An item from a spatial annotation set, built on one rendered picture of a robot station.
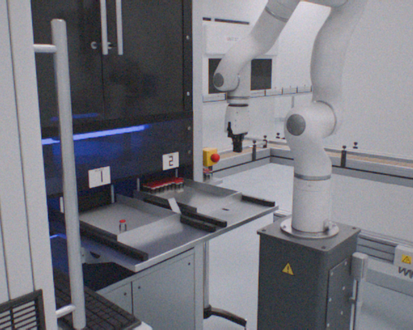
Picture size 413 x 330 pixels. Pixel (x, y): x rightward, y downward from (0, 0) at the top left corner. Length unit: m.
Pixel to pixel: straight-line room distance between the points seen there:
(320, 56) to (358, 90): 1.58
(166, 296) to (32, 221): 1.21
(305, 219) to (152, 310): 0.80
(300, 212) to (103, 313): 0.70
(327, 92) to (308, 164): 0.23
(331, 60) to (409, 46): 1.50
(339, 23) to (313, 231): 0.64
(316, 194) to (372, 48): 1.62
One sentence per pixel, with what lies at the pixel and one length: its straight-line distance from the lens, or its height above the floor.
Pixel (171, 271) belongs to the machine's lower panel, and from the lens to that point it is 1.96.
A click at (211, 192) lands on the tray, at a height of 0.88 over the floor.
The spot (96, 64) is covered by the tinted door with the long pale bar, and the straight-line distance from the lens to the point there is 1.56.
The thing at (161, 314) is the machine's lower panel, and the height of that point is 0.37.
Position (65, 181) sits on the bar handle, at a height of 1.19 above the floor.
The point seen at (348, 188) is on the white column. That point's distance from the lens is 3.08.
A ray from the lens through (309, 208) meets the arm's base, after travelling 1.47.
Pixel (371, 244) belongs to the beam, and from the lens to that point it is 2.44.
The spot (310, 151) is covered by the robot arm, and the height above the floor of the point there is 1.14.
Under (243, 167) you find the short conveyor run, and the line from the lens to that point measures 2.37.
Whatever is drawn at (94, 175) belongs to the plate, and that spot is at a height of 1.03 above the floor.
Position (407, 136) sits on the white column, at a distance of 2.88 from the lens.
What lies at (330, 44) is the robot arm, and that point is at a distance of 1.39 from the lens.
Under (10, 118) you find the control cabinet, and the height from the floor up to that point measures 1.32.
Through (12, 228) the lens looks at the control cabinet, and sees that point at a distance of 0.84.
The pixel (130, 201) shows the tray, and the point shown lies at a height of 0.90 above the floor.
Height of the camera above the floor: 1.41
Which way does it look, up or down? 13 degrees down
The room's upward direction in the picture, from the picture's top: straight up
